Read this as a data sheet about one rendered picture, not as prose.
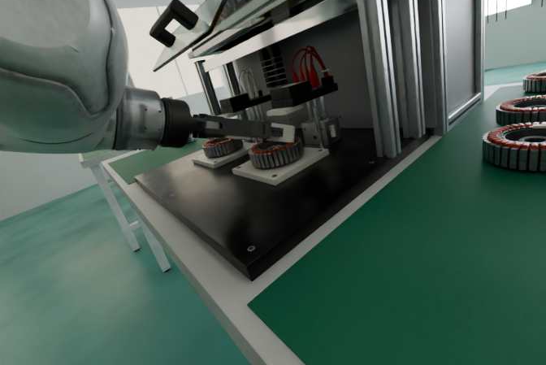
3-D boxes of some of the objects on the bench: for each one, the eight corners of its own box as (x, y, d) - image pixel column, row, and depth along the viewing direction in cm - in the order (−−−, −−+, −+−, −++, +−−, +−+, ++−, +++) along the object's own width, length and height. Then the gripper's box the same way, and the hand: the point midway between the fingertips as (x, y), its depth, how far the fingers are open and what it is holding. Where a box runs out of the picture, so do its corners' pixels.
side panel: (444, 136, 52) (436, -49, 42) (427, 136, 54) (417, -39, 44) (484, 101, 67) (485, -41, 57) (470, 102, 69) (469, -34, 60)
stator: (275, 173, 46) (269, 154, 45) (242, 166, 55) (237, 150, 54) (314, 151, 52) (311, 134, 51) (280, 148, 61) (276, 133, 60)
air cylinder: (328, 145, 58) (323, 122, 56) (305, 144, 64) (300, 123, 62) (341, 138, 61) (338, 115, 59) (318, 137, 66) (314, 116, 65)
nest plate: (214, 168, 63) (213, 164, 63) (192, 162, 75) (191, 158, 75) (261, 147, 71) (260, 143, 71) (235, 145, 83) (233, 141, 83)
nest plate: (275, 185, 44) (273, 179, 44) (232, 173, 56) (231, 168, 56) (329, 154, 52) (328, 148, 52) (282, 149, 64) (281, 145, 64)
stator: (526, 135, 43) (527, 114, 42) (482, 122, 53) (482, 104, 52) (606, 120, 41) (609, 97, 40) (543, 110, 51) (545, 91, 50)
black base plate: (252, 282, 27) (246, 266, 27) (136, 183, 77) (133, 176, 77) (431, 137, 53) (430, 127, 52) (257, 133, 103) (255, 128, 102)
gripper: (139, 143, 48) (238, 149, 61) (184, 152, 29) (314, 157, 42) (141, 103, 48) (240, 117, 61) (188, 84, 28) (318, 111, 41)
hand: (266, 133), depth 51 cm, fingers open, 13 cm apart
